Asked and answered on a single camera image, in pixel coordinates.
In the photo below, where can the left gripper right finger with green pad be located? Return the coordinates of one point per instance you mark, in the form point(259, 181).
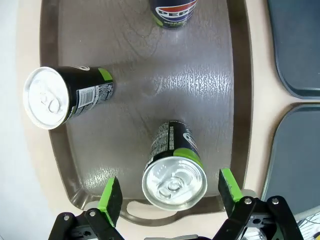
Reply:
point(228, 190)

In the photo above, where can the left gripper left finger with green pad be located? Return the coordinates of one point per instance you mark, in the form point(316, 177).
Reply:
point(111, 200)

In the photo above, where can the black Pepsi zero can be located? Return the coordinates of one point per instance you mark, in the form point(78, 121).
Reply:
point(173, 185)
point(175, 15)
point(47, 97)

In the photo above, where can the black plastic tray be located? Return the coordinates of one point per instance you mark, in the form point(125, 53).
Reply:
point(300, 155)
point(300, 45)

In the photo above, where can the brown plastic tray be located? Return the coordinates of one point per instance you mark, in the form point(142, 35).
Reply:
point(150, 100)

